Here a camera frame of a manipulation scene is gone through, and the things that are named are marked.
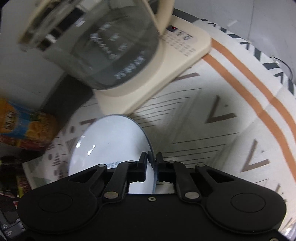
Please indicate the glass electric kettle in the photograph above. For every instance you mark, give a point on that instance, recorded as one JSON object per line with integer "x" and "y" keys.
{"x": 103, "y": 44}

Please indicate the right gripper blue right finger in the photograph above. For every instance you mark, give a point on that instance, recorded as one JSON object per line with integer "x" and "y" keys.
{"x": 177, "y": 174}

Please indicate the cream kettle base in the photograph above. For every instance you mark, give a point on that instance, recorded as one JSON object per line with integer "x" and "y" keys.
{"x": 181, "y": 46}

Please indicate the white Sweet Bakery plate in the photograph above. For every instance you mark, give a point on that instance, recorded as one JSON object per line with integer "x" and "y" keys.
{"x": 111, "y": 140}

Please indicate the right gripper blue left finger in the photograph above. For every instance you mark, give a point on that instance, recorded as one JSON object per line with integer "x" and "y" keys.
{"x": 125, "y": 174}

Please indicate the orange juice bottle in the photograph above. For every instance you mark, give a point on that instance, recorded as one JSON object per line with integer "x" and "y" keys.
{"x": 24, "y": 123}

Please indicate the patterned fringed tablecloth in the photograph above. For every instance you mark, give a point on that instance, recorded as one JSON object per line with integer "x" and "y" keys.
{"x": 230, "y": 122}

